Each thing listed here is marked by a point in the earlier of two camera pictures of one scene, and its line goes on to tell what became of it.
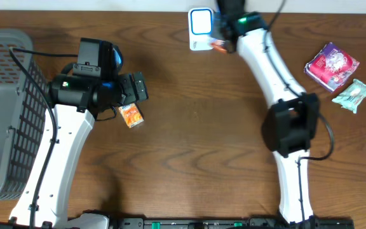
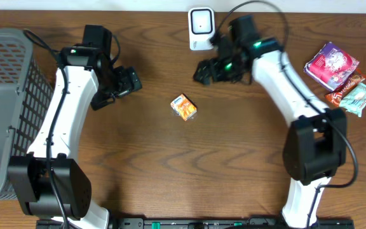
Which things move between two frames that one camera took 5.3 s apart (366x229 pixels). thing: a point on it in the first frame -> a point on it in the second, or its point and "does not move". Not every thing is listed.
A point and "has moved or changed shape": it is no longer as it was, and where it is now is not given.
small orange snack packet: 131,114 -> 183,106
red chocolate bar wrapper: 218,45 has moved or changed shape
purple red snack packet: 331,67 does not move
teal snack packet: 352,95 has moved or changed shape
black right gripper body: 226,39 -> 213,70
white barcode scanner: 200,22 does not move
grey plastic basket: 13,110 does not move
